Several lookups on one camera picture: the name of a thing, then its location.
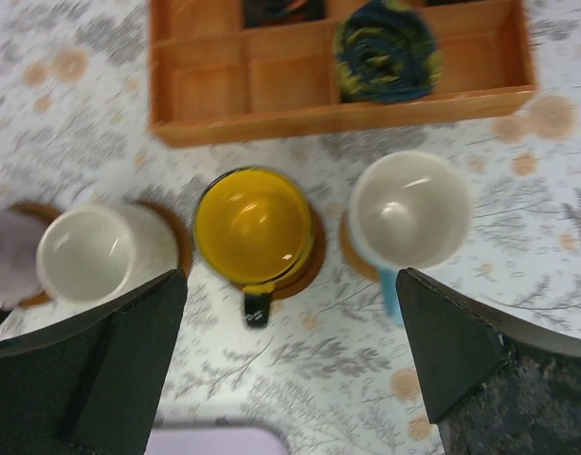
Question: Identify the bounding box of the dark brown saucer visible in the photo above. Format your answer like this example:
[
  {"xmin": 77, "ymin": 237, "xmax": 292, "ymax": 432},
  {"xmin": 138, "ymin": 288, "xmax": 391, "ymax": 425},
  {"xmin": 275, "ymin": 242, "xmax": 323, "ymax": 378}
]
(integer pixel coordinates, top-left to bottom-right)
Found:
[
  {"xmin": 249, "ymin": 207, "xmax": 326, "ymax": 300},
  {"xmin": 136, "ymin": 200, "xmax": 193, "ymax": 278},
  {"xmin": 9, "ymin": 202, "xmax": 62, "ymax": 308}
]

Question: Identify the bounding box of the light blue mug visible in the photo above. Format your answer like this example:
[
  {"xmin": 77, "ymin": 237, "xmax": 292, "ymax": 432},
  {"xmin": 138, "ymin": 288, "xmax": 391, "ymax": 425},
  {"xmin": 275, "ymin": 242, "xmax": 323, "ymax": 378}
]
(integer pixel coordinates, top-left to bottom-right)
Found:
[{"xmin": 345, "ymin": 150, "xmax": 472, "ymax": 326}]

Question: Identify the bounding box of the yellow glass cup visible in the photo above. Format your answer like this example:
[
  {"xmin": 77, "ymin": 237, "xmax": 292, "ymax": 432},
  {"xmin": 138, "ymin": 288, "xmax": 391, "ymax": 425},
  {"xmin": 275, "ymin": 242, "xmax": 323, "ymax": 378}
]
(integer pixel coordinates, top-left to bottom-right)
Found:
[{"xmin": 192, "ymin": 166, "xmax": 315, "ymax": 329}]

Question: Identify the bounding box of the cream white mug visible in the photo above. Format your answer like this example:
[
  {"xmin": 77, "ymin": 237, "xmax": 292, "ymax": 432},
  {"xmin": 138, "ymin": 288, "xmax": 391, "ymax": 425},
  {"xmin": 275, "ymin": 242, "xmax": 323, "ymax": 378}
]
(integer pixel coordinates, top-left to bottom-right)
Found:
[{"xmin": 35, "ymin": 203, "xmax": 180, "ymax": 304}]

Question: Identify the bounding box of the black green cable bundle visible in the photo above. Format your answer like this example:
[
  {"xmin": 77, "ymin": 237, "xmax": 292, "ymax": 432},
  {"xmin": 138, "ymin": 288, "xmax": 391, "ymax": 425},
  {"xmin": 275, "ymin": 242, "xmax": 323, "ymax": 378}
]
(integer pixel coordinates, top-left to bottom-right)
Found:
[{"xmin": 332, "ymin": 0, "xmax": 445, "ymax": 104}]

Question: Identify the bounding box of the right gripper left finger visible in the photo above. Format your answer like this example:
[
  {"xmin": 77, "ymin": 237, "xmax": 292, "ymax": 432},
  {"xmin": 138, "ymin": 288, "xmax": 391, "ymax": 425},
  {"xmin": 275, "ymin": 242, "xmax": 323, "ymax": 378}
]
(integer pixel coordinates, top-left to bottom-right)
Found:
[{"xmin": 0, "ymin": 270, "xmax": 188, "ymax": 454}]

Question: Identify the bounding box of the black orange cable bundle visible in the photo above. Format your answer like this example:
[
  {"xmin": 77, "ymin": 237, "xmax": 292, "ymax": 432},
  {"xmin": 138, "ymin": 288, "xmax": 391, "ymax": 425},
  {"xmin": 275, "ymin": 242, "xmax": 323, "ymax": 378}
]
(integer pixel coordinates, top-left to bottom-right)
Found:
[{"xmin": 243, "ymin": 0, "xmax": 329, "ymax": 28}]

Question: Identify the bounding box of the lilac plastic tray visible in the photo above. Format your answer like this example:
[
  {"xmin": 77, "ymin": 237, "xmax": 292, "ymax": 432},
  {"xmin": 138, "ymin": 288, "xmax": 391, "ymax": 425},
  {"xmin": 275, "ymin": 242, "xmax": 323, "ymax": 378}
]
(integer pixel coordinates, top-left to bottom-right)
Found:
[{"xmin": 145, "ymin": 425, "xmax": 290, "ymax": 455}]

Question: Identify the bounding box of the dark brown middle saucer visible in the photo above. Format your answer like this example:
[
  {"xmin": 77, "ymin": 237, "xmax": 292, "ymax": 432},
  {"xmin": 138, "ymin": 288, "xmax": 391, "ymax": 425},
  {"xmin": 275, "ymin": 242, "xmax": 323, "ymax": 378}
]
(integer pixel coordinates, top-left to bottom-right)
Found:
[{"xmin": 136, "ymin": 200, "xmax": 193, "ymax": 278}]

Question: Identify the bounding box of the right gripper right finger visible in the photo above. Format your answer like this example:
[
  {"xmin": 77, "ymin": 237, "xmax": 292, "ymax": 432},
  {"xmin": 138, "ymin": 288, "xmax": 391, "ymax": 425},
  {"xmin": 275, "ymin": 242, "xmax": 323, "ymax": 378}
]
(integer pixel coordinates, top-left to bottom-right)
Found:
[{"xmin": 396, "ymin": 268, "xmax": 581, "ymax": 454}]

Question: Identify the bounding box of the dark brown left saucer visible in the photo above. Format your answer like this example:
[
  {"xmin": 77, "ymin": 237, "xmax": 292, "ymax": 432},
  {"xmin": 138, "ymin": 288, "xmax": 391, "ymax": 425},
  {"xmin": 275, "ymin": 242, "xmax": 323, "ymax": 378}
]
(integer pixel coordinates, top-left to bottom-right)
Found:
[{"xmin": 9, "ymin": 202, "xmax": 62, "ymax": 308}]

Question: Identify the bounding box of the dark brown right saucer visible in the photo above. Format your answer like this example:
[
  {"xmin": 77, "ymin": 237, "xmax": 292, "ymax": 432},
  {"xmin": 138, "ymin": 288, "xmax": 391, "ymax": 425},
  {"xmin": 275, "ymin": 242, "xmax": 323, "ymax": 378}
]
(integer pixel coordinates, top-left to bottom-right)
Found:
[{"xmin": 249, "ymin": 207, "xmax": 326, "ymax": 300}]

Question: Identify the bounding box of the orange compartment box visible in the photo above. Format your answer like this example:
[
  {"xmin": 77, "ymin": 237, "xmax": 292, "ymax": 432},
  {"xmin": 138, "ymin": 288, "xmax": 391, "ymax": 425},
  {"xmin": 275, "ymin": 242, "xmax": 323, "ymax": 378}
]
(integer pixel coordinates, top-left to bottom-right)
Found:
[{"xmin": 149, "ymin": 1, "xmax": 537, "ymax": 147}]

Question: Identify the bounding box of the light wooden coaster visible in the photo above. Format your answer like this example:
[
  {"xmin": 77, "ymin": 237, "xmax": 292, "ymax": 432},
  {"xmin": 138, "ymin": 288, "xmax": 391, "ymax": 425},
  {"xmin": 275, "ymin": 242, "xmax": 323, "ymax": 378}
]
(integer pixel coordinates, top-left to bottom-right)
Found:
[{"xmin": 338, "ymin": 211, "xmax": 379, "ymax": 282}]

